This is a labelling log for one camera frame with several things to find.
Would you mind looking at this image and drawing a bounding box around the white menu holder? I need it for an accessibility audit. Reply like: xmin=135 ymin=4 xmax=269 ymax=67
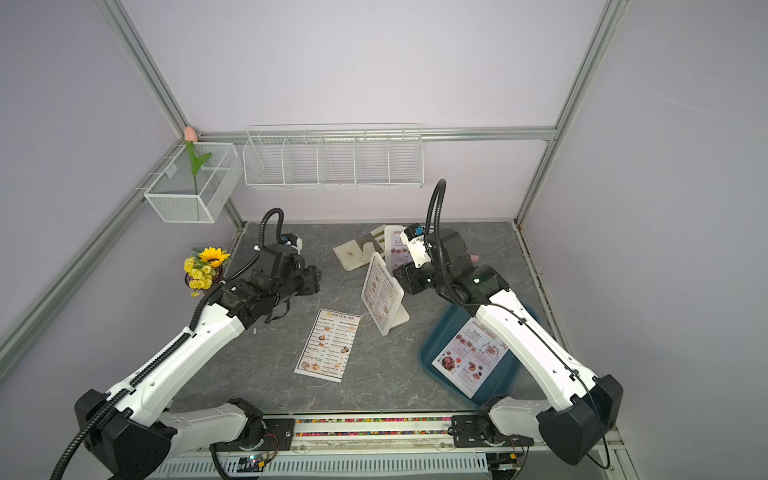
xmin=360 ymin=251 xmax=412 ymax=337
xmin=384 ymin=225 xmax=412 ymax=274

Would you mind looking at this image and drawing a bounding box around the dim sum menu sheet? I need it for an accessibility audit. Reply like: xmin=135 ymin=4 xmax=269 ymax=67
xmin=294 ymin=309 xmax=362 ymax=383

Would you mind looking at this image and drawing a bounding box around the special menu sheet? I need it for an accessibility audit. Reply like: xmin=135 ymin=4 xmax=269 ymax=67
xmin=390 ymin=230 xmax=412 ymax=271
xmin=431 ymin=318 xmax=508 ymax=398

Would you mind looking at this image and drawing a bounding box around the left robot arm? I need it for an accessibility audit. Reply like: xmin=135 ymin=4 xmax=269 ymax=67
xmin=52 ymin=234 xmax=322 ymax=479

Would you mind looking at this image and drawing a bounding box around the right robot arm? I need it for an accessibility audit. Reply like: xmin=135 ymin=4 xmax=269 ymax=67
xmin=394 ymin=224 xmax=624 ymax=465

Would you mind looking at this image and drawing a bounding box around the yellow sunflower bouquet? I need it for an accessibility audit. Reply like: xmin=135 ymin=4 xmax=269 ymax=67
xmin=183 ymin=247 xmax=230 ymax=297

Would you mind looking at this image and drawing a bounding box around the teal plastic tray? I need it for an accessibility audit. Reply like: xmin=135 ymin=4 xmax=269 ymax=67
xmin=419 ymin=305 xmax=521 ymax=408

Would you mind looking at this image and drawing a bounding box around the small white mesh basket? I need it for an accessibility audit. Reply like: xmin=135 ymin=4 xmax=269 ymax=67
xmin=144 ymin=142 xmax=244 ymax=224

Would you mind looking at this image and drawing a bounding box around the pink artificial tulip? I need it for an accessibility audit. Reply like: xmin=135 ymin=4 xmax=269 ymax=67
xmin=184 ymin=126 xmax=212 ymax=194

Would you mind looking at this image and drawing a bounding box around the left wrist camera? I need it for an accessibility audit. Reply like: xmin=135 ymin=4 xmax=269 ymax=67
xmin=280 ymin=233 xmax=303 ymax=254

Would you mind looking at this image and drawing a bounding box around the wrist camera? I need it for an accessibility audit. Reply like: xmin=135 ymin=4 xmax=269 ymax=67
xmin=280 ymin=233 xmax=303 ymax=254
xmin=400 ymin=224 xmax=431 ymax=269

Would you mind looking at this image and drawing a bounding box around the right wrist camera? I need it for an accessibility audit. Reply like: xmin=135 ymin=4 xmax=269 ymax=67
xmin=400 ymin=224 xmax=431 ymax=269

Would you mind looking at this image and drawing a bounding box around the long white wire basket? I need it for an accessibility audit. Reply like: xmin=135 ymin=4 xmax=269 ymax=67
xmin=243 ymin=123 xmax=425 ymax=189

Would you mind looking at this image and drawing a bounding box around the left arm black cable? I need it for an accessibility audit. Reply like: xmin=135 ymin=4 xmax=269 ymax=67
xmin=49 ymin=207 xmax=286 ymax=480

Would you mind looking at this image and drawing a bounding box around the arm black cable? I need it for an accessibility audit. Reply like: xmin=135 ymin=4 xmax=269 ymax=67
xmin=423 ymin=178 xmax=612 ymax=470
xmin=49 ymin=207 xmax=286 ymax=480

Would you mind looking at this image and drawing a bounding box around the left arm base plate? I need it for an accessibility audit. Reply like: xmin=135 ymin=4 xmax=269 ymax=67
xmin=216 ymin=417 xmax=296 ymax=452

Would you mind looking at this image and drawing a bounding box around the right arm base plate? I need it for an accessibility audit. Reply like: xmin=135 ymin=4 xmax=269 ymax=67
xmin=447 ymin=414 xmax=534 ymax=448

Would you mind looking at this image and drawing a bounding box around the aluminium front rail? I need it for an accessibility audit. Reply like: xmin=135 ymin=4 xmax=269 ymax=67
xmin=119 ymin=409 xmax=628 ymax=480

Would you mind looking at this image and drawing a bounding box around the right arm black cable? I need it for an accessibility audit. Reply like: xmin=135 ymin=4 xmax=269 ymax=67
xmin=423 ymin=178 xmax=612 ymax=470

